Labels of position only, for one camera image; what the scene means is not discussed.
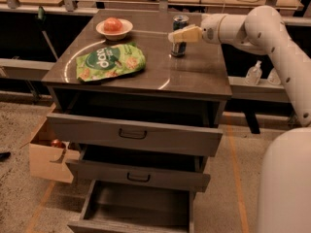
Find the clear pump bottle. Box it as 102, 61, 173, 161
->
245, 60, 262, 85
267, 68, 281, 85

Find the grey drawer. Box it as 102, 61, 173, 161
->
66, 146, 210, 192
68, 181, 194, 233
48, 91, 223, 156

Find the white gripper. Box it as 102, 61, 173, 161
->
168, 14, 226, 45

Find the blue silver redbull can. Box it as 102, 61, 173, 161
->
171, 15, 189, 57

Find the grey drawer cabinet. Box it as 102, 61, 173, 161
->
44, 12, 231, 192

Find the right clear pump bottle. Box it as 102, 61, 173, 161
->
267, 68, 281, 85

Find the grey middle drawer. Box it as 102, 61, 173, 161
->
66, 146, 210, 192

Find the left clear pump bottle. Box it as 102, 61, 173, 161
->
245, 60, 262, 85

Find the black shoe tip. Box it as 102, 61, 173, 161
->
0, 151, 11, 162

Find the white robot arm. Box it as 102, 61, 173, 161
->
168, 6, 311, 233

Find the cardboard box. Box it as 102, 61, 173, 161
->
25, 116, 80, 183

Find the red apple in box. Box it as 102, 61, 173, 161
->
51, 139, 65, 149

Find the grey top drawer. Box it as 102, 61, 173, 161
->
48, 91, 223, 156

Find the red apple in bowl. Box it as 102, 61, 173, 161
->
103, 17, 122, 33

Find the grey bottom drawer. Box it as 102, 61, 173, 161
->
68, 181, 194, 233

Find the green snack chip bag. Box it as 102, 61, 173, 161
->
76, 44, 146, 82

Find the white ceramic bowl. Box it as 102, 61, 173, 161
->
96, 17, 133, 41

